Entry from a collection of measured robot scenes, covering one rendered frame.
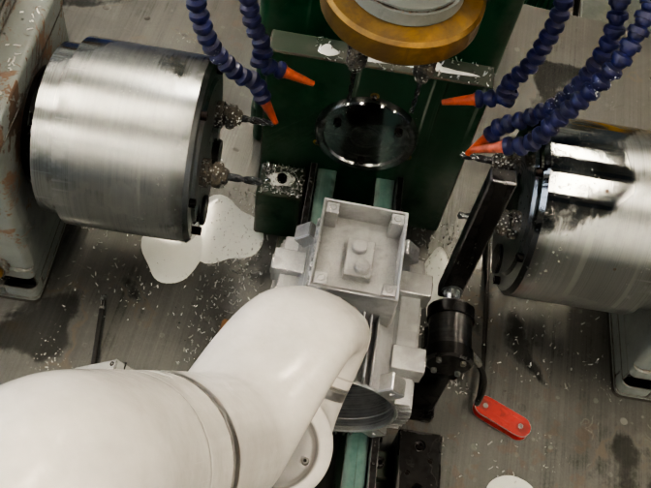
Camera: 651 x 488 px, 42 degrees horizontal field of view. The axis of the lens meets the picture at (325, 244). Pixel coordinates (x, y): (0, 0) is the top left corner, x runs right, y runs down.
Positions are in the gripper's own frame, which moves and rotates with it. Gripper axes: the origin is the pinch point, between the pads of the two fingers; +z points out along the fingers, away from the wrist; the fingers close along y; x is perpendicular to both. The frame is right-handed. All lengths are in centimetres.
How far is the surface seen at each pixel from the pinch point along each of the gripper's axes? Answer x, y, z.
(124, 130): 26.2, -23.5, 8.8
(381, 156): 31.9, 8.8, 31.2
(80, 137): 24.6, -28.5, 9.0
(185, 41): 52, -28, 64
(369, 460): -8.5, 12.1, 13.8
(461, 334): 8.8, 20.3, 10.6
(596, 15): 119, 86, 195
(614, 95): 57, 53, 66
